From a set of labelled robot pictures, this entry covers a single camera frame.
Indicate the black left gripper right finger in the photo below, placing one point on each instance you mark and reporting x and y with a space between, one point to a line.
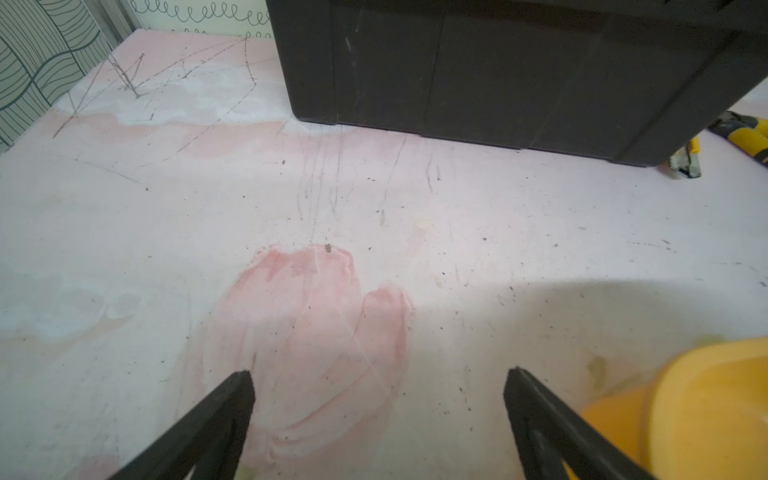
552 439

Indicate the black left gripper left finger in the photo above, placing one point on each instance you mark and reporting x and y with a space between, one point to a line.
206 443

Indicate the yellow plastic storage tray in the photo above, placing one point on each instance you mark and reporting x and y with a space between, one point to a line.
703 416

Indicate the black yellow toolbox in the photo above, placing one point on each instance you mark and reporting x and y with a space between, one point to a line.
625 81

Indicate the yellow handled pliers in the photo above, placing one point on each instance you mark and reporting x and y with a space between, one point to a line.
747 133

